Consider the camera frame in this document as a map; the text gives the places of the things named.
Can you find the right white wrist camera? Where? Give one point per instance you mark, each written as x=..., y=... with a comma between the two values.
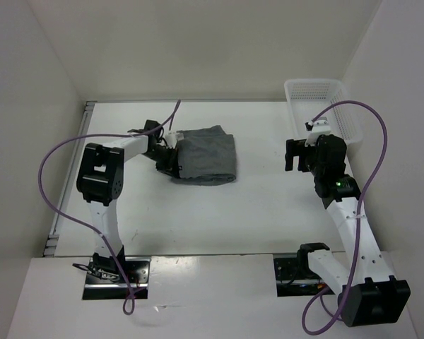
x=315, y=129

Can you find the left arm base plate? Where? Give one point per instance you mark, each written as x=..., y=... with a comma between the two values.
x=102, y=285

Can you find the aluminium table edge rail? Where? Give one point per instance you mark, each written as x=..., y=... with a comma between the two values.
x=53, y=236

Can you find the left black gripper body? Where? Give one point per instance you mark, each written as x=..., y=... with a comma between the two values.
x=165, y=158

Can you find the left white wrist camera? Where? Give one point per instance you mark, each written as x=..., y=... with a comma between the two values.
x=172, y=137

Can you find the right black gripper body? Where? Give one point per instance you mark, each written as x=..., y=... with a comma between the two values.
x=307, y=156

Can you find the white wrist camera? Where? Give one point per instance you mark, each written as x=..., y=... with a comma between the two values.
x=172, y=137
x=315, y=129

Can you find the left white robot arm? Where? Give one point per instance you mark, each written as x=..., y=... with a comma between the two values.
x=100, y=181

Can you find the grey shorts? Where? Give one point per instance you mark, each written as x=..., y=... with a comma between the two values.
x=206, y=157

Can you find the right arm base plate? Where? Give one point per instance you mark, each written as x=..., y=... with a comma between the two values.
x=291, y=281

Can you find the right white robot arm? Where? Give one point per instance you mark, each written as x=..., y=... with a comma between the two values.
x=368, y=293

